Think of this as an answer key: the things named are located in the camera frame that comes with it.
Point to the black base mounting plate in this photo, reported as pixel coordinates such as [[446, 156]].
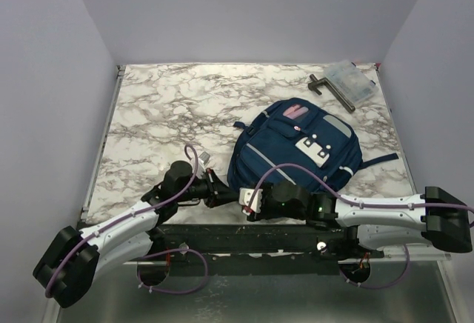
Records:
[[241, 250]]

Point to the clear plastic organizer box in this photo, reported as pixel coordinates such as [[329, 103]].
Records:
[[351, 82]]

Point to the navy blue student backpack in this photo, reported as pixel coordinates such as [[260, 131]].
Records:
[[316, 151]]

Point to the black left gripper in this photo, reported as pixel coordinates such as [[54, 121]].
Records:
[[219, 193]]

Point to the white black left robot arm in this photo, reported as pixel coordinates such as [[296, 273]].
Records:
[[74, 257]]

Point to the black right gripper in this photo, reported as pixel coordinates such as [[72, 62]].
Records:
[[262, 214]]

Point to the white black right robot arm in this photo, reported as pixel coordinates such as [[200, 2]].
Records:
[[434, 217]]

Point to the pink ruler in pocket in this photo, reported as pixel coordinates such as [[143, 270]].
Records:
[[295, 111]]

